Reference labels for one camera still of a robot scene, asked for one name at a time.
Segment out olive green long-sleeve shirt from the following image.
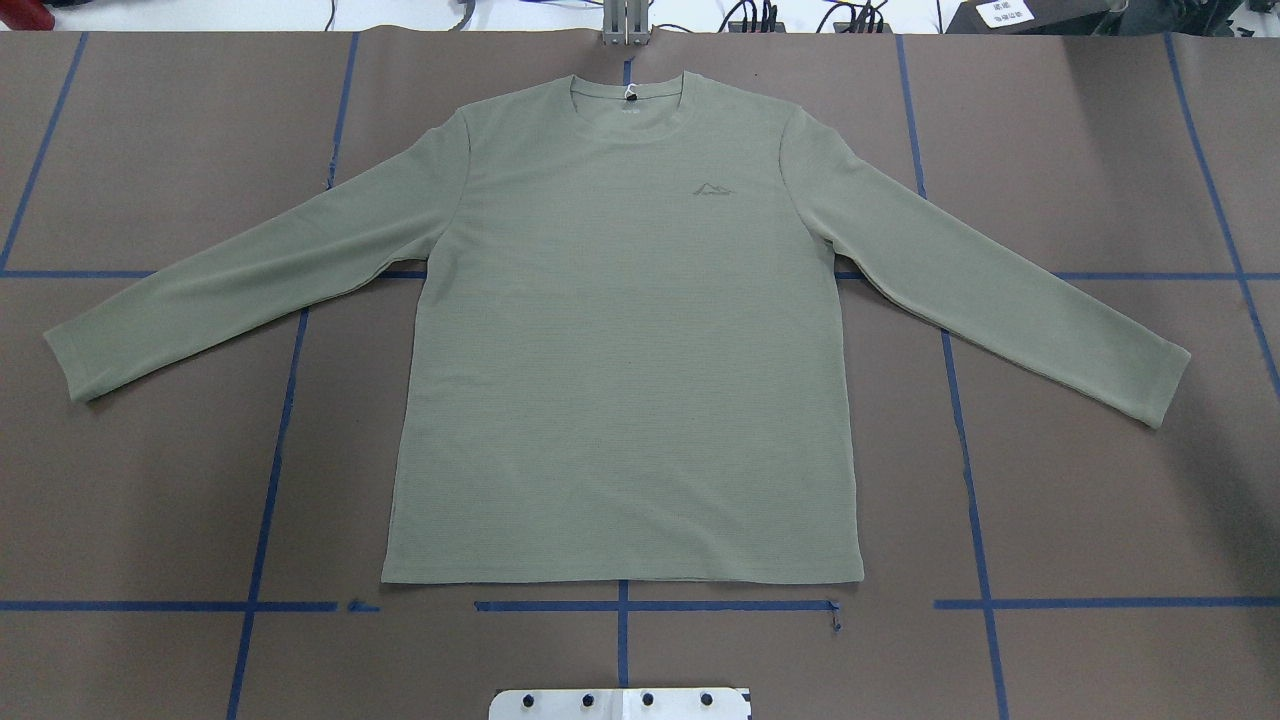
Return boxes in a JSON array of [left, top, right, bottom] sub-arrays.
[[45, 72, 1190, 585]]

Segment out black box with label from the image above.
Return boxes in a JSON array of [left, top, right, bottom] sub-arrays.
[[943, 1, 1115, 36]]

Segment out red bottle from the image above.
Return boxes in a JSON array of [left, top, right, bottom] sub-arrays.
[[0, 0, 56, 31]]

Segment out aluminium frame post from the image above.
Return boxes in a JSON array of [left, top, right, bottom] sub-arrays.
[[600, 0, 652, 47]]

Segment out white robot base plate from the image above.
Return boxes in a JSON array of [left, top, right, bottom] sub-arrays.
[[488, 687, 753, 719]]

